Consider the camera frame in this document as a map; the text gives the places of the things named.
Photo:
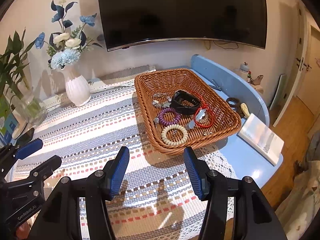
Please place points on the black wall television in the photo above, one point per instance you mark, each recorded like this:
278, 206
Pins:
128, 23

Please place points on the light blue hair clip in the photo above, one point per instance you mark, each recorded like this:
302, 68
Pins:
201, 118

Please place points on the green blue booklet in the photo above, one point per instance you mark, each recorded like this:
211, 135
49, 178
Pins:
8, 122

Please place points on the clear glass vase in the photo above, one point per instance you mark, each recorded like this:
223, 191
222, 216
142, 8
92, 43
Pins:
30, 108

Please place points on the black smart watch band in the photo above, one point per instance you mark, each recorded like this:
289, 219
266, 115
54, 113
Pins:
185, 103

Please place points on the silver keys keychain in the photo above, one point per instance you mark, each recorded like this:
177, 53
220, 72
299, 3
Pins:
161, 100

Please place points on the white door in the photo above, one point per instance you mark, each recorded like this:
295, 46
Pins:
298, 64

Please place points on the brown wicker basket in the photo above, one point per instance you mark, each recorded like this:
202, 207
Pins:
166, 128

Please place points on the white ribbed ceramic vase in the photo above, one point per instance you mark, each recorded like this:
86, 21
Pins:
77, 87

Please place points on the white blue jar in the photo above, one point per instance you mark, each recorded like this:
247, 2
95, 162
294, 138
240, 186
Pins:
244, 67

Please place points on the metal hair clip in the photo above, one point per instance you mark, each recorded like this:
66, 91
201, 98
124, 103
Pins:
215, 86

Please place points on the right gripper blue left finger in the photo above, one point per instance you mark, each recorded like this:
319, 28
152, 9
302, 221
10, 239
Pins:
59, 217

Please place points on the white book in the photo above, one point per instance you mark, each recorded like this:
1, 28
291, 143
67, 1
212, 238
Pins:
262, 139

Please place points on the green bamboo plant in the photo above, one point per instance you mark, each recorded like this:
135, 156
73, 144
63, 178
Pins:
13, 62

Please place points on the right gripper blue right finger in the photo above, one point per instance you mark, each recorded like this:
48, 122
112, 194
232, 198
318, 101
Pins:
254, 217

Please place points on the striped woven table cloth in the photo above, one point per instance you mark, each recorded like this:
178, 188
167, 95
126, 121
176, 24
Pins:
156, 199

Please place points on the black smartphone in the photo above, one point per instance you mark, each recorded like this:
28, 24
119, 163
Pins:
25, 138

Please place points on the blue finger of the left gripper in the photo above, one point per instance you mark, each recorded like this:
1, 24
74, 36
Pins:
42, 172
28, 149

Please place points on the person's left hand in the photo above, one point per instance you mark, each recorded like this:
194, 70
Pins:
23, 230

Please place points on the floral bed quilt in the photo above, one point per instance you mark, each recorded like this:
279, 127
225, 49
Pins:
299, 212

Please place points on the small side shelf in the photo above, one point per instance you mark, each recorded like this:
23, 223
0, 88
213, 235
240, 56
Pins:
255, 83

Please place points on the blue white artificial flowers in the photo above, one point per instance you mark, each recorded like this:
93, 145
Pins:
64, 48

